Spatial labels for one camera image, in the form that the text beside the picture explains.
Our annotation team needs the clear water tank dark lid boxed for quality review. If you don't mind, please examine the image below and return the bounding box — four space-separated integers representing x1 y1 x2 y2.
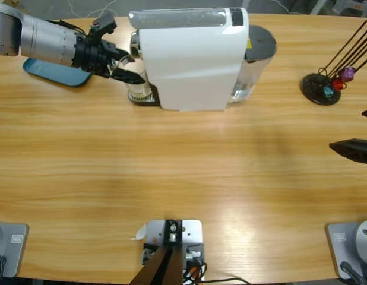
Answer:
230 25 278 105

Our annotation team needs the clear glass cup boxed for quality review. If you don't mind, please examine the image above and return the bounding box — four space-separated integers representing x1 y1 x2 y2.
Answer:
115 55 151 100

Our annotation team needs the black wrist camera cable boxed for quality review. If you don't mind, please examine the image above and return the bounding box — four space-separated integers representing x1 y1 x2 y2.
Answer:
46 19 87 36

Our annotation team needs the metal drip tray grid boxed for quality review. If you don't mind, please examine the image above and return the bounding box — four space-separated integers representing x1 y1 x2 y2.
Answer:
128 91 159 106

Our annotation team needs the dark mount post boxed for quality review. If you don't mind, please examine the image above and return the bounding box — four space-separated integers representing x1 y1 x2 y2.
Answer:
131 219 184 285

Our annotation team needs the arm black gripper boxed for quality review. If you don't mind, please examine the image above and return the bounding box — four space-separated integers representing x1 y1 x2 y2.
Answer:
71 34 146 86

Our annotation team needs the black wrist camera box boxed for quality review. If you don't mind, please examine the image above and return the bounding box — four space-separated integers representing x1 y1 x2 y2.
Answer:
90 11 117 42

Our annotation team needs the orange and black cable bundle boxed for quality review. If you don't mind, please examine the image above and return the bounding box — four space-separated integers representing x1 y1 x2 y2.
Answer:
183 261 208 285

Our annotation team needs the purple coffee capsule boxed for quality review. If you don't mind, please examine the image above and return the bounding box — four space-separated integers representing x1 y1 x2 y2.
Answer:
340 66 356 81

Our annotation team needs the grey coffee machine lever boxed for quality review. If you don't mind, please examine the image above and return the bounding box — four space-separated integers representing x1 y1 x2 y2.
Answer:
128 8 227 30

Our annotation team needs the black capsule holder with rods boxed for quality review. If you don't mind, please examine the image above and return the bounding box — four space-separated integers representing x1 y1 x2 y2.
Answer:
301 19 367 106

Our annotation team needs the red coffee capsule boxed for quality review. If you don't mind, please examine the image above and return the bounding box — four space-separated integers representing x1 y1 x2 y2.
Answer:
331 77 347 92

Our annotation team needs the white capsule coffee machine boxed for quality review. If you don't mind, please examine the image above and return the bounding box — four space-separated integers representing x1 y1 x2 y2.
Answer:
128 7 250 113

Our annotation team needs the white floor cable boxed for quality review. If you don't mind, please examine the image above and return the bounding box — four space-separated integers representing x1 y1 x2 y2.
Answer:
67 0 119 19

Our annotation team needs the teal plastic tray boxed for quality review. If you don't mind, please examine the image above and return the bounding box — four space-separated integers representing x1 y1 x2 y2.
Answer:
22 58 93 88

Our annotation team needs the thin black cable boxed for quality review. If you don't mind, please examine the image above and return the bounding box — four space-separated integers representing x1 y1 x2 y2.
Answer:
203 277 250 285

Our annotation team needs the white paper tag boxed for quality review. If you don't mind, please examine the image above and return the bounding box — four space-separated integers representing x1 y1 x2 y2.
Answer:
130 224 147 241

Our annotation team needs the white mount block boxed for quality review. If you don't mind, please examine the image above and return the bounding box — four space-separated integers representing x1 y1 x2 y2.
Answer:
141 218 205 283

